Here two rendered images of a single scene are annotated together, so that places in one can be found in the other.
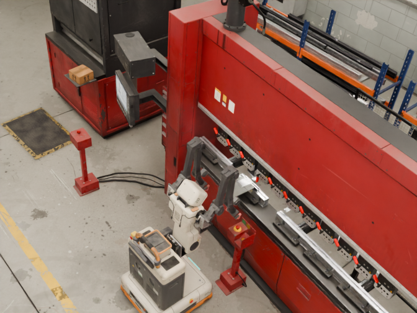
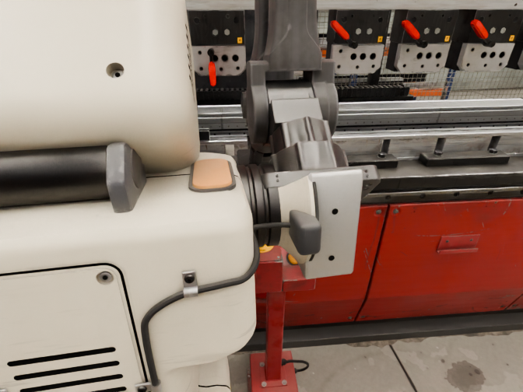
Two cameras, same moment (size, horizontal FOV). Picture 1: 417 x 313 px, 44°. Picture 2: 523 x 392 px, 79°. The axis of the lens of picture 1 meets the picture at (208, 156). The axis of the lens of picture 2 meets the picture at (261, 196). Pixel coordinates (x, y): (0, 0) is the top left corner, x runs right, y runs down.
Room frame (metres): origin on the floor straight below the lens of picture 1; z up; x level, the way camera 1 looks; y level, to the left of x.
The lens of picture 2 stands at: (2.74, 0.24, 1.35)
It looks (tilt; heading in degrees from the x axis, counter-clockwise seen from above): 31 degrees down; 304
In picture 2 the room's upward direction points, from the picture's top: straight up
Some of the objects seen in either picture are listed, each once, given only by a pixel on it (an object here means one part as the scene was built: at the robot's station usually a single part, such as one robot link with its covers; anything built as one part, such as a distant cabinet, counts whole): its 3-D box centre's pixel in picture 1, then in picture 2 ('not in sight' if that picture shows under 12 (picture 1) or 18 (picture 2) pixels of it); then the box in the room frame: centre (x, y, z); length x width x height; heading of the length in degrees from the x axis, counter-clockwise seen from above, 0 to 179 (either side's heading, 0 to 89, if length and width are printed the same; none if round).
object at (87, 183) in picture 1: (83, 161); not in sight; (4.21, 1.39, 0.41); 0.25 x 0.20 x 0.83; 129
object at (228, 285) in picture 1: (231, 279); (273, 390); (3.09, -0.34, 0.06); 0.25 x 0.20 x 0.12; 129
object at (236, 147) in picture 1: (238, 146); not in sight; (3.72, -0.27, 1.26); 0.15 x 0.09 x 0.17; 39
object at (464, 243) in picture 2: (303, 292); (459, 244); (2.66, -0.94, 0.59); 0.15 x 0.02 x 0.07; 39
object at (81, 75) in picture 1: (80, 73); not in sight; (5.00, 1.56, 1.04); 0.30 x 0.26 x 0.12; 44
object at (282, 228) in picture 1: (286, 233); (352, 162); (3.05, -0.75, 0.89); 0.30 x 0.05 x 0.03; 39
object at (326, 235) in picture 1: (329, 230); (482, 40); (2.80, -1.03, 1.26); 0.15 x 0.09 x 0.17; 39
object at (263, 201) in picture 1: (252, 190); (189, 152); (3.51, -0.45, 0.92); 0.39 x 0.06 x 0.10; 39
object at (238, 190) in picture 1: (237, 187); not in sight; (3.46, -0.30, 1.00); 0.26 x 0.18 x 0.01; 129
